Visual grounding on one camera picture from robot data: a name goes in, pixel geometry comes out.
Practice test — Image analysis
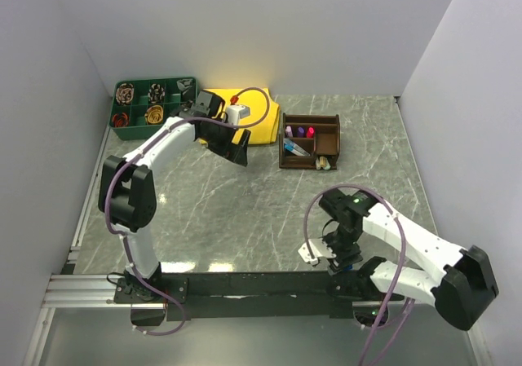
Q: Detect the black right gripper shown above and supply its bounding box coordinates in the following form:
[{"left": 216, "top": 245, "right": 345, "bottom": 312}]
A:
[{"left": 317, "top": 223, "right": 363, "bottom": 273}]

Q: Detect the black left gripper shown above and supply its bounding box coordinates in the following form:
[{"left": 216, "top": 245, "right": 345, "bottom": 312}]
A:
[{"left": 201, "top": 117, "right": 250, "bottom": 166}]

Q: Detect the blue capped marker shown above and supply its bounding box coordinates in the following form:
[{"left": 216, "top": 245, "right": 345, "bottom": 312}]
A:
[{"left": 284, "top": 145, "right": 307, "bottom": 157}]

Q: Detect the clear blue ballpoint pen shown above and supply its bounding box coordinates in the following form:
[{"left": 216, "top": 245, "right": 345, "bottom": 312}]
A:
[{"left": 283, "top": 138, "right": 311, "bottom": 157}]

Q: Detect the lilac highlighter marker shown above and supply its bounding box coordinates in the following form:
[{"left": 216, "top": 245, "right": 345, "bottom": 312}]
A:
[{"left": 285, "top": 126, "right": 294, "bottom": 138}]

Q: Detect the pink highlighter marker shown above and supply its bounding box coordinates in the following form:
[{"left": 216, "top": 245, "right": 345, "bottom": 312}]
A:
[{"left": 306, "top": 126, "right": 316, "bottom": 139}]

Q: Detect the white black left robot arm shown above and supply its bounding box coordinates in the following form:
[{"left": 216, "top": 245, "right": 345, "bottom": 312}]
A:
[{"left": 99, "top": 90, "right": 250, "bottom": 302}]

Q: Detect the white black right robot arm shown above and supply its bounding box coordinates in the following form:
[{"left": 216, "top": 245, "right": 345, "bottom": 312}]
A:
[{"left": 300, "top": 188, "right": 498, "bottom": 331}]

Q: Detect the yellow folded cloth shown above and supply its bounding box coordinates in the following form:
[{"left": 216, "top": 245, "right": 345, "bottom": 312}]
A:
[{"left": 198, "top": 87, "right": 281, "bottom": 147}]

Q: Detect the brown wooden desk organizer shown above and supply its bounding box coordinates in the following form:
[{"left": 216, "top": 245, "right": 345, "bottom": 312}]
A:
[{"left": 279, "top": 113, "right": 340, "bottom": 170}]

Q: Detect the grey rolled tie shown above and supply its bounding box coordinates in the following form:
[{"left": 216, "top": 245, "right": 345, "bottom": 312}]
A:
[{"left": 176, "top": 78, "right": 196, "bottom": 102}]

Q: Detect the yellow brown rolled tie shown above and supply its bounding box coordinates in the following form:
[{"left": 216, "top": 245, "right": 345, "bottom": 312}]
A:
[{"left": 144, "top": 104, "right": 164, "bottom": 126}]

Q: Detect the black patterned rolled tie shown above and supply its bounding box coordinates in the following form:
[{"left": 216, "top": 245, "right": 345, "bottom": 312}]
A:
[{"left": 148, "top": 82, "right": 166, "bottom": 104}]

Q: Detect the green compartment tray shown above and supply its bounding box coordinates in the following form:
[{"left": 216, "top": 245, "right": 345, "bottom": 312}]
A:
[{"left": 108, "top": 77, "right": 199, "bottom": 141}]

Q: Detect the red black rolled tie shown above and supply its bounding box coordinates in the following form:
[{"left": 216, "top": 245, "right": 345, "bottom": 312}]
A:
[{"left": 111, "top": 112, "right": 130, "bottom": 128}]

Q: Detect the pink brown rolled tie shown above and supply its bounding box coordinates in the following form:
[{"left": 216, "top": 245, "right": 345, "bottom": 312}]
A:
[{"left": 114, "top": 82, "right": 135, "bottom": 106}]

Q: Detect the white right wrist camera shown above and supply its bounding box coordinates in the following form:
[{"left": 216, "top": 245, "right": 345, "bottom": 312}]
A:
[{"left": 298, "top": 239, "right": 336, "bottom": 267}]

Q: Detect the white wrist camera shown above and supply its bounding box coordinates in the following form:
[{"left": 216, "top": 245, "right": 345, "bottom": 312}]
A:
[
  {"left": 225, "top": 104, "right": 250, "bottom": 126},
  {"left": 298, "top": 239, "right": 336, "bottom": 267}
]

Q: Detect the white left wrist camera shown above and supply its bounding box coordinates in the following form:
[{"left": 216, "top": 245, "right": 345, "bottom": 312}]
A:
[{"left": 225, "top": 104, "right": 250, "bottom": 126}]

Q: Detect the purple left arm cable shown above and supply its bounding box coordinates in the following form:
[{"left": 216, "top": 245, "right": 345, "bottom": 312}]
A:
[{"left": 104, "top": 86, "right": 271, "bottom": 337}]

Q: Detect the aluminium frame rail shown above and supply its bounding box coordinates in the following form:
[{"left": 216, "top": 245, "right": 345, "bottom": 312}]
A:
[{"left": 42, "top": 128, "right": 122, "bottom": 310}]

